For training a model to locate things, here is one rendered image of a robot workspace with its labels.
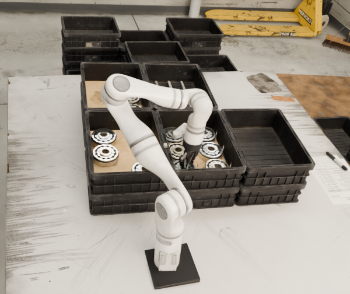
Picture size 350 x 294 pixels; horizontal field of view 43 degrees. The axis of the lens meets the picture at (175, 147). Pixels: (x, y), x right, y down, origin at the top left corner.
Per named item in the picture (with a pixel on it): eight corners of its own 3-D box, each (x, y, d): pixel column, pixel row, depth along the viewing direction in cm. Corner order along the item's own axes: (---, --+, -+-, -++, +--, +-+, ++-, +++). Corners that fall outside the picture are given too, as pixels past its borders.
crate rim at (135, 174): (171, 177, 166) (172, 172, 165) (90, 180, 159) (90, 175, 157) (153, 113, 196) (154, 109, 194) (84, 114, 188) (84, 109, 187)
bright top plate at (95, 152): (119, 161, 176) (119, 160, 176) (93, 161, 174) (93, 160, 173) (117, 145, 184) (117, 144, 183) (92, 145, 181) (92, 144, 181)
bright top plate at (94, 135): (118, 143, 185) (118, 142, 184) (94, 145, 181) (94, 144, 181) (112, 128, 192) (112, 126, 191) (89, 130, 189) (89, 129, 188)
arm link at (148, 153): (160, 132, 145) (136, 142, 140) (199, 206, 142) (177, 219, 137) (149, 142, 153) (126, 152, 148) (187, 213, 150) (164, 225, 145)
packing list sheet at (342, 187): (378, 202, 202) (378, 200, 202) (334, 207, 195) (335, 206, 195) (339, 154, 226) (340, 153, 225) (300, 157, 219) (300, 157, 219)
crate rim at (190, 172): (246, 173, 173) (248, 168, 172) (171, 177, 166) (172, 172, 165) (218, 112, 203) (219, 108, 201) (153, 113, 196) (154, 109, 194)
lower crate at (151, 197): (164, 213, 179) (168, 192, 172) (89, 218, 172) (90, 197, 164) (149, 149, 209) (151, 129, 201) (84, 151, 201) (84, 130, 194)
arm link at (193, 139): (183, 125, 177) (185, 112, 173) (207, 137, 173) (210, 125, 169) (170, 136, 171) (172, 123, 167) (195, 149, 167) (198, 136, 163)
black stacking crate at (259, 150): (307, 186, 187) (316, 166, 180) (241, 190, 180) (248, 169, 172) (272, 128, 216) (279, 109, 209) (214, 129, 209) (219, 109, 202)
